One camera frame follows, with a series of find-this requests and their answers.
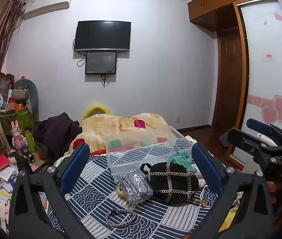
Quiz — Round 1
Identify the white air conditioner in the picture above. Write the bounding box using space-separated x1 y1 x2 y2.
22 0 73 20

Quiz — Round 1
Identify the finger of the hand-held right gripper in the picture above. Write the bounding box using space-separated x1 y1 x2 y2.
227 128 282 166
246 118 282 146

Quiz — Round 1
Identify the black chain-trimmed soft bag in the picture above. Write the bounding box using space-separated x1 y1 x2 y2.
140 162 199 207

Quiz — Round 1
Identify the small yellow plush toy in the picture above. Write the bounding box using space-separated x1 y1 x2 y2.
116 182 127 198

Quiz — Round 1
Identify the green bottle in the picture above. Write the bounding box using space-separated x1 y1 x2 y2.
25 130 36 153

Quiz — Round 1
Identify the small black wall monitor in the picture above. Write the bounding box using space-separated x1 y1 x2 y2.
85 51 118 75

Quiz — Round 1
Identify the teal green cloth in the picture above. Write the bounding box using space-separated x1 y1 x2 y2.
168 151 197 173

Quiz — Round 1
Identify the black flashlight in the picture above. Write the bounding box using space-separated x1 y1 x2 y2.
20 146 36 164

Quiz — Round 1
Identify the blue patterned bed sheet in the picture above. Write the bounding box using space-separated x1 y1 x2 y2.
41 136 225 239

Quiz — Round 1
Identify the person's right hand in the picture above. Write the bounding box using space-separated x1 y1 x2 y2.
266 181 277 205

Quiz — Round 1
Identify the black monitor cable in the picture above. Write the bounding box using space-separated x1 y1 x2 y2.
101 66 115 88

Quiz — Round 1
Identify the green bag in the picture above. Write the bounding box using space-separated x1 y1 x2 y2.
0 106 37 136

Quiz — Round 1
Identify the clear plastic storage box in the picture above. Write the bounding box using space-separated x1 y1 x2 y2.
105 126 196 183

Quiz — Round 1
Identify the dark clothes pile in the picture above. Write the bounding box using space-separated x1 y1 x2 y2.
32 112 83 161

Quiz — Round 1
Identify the wooden wardrobe with heart doors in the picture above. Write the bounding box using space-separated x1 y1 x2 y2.
187 0 282 166

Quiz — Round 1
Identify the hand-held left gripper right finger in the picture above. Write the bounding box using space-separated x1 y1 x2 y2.
191 142 275 239

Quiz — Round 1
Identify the silver glitter cloth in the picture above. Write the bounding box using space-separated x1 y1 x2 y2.
117 171 154 202

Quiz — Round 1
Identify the pink rabbit toy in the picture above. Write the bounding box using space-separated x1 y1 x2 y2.
11 121 28 153

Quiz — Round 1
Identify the black and white braided band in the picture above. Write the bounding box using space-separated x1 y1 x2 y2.
105 209 136 227

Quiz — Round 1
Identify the wall-mounted black television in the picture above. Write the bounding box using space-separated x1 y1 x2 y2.
73 20 132 52

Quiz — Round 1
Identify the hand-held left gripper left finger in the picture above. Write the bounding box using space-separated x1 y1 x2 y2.
7 142 91 239

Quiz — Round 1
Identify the brown wooden door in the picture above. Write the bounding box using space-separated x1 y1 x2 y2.
213 28 243 136

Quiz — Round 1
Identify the cream printed blanket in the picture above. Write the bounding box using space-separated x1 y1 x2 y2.
65 113 174 156

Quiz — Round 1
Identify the yellow rimmed round object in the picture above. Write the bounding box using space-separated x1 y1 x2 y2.
81 103 112 122

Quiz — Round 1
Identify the grey plush pillow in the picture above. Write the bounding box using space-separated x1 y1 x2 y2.
12 79 40 116

